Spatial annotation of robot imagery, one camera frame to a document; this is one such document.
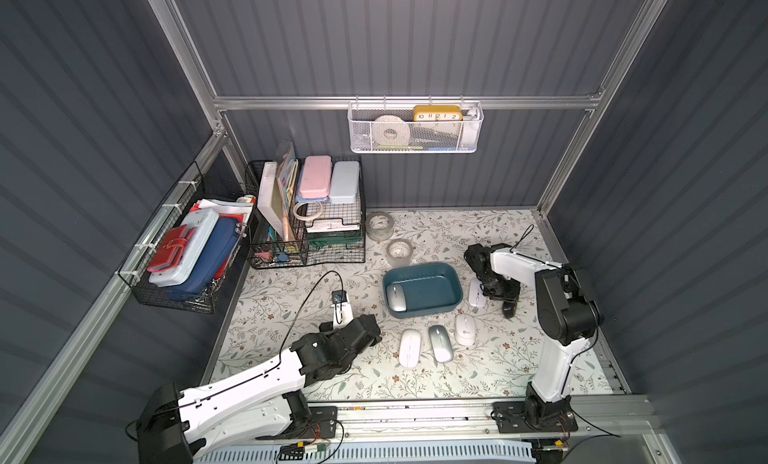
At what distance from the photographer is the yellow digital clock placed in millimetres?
885

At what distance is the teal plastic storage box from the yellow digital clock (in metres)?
0.47

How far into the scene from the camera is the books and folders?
2.97 ft

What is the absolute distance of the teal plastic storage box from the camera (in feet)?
3.06
